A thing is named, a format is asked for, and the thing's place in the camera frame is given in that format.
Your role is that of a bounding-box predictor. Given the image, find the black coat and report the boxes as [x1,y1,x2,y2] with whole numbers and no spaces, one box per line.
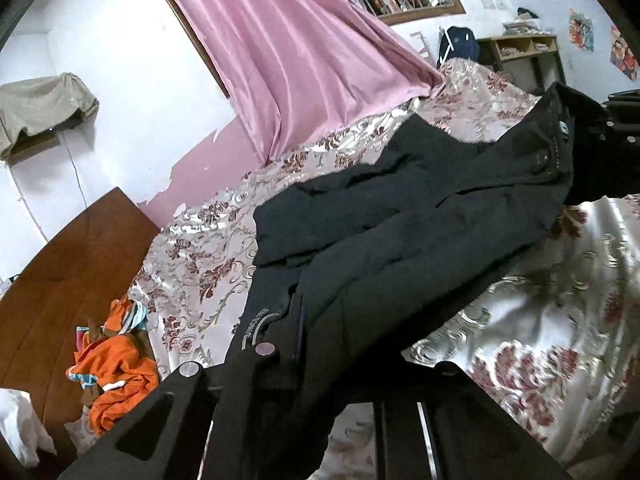
[209,80,609,480]

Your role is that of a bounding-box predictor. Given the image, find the orange clothes pile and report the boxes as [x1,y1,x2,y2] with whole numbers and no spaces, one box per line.
[65,296,160,436]

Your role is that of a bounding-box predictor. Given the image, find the wooden desk shelf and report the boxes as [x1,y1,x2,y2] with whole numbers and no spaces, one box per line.
[477,34,566,96]

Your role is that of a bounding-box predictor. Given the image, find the floral satin bedspread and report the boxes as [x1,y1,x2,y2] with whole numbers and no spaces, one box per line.
[128,58,639,463]

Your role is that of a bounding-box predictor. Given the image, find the dark blue bag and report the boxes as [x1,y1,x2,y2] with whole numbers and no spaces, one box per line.
[437,26,480,68]

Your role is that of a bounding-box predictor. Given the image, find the wooden headboard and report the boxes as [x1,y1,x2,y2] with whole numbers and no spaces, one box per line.
[1,188,158,464]

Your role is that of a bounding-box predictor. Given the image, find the pink curtain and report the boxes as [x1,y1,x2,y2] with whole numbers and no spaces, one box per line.
[172,0,444,162]

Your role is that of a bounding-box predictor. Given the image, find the colourful wall picture right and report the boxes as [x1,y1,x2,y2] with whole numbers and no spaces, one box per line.
[610,25,638,80]

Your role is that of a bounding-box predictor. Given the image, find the colourful wall picture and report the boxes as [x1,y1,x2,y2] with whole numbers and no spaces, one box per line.
[568,9,594,52]
[610,25,638,80]

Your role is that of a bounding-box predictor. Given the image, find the colourful wall picture left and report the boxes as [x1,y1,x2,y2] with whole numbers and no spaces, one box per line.
[568,9,594,52]

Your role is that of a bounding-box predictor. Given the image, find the beige cloth on wall shelf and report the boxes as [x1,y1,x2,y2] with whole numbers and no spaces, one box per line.
[1,73,100,162]

